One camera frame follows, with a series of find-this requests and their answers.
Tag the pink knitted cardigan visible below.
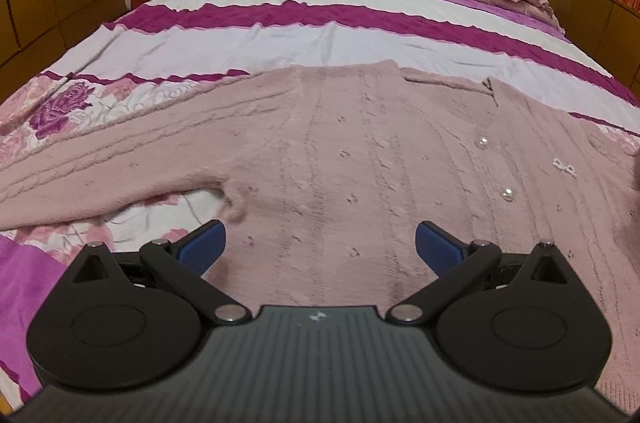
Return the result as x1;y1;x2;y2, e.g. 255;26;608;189
1;62;639;409

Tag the wooden side cabinet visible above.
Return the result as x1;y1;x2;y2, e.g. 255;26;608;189
548;0;640;96

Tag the floral striped bed cover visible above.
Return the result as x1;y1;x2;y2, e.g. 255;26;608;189
1;0;639;400

